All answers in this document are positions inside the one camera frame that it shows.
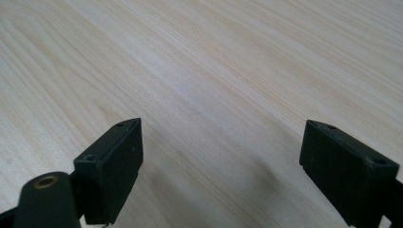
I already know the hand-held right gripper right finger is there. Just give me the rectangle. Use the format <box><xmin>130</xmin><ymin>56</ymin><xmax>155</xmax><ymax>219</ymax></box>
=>
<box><xmin>298</xmin><ymin>119</ymin><xmax>401</xmax><ymax>228</ymax></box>

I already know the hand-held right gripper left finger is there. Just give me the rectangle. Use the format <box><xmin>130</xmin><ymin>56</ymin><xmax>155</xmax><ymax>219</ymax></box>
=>
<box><xmin>73</xmin><ymin>117</ymin><xmax>144</xmax><ymax>226</ymax></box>

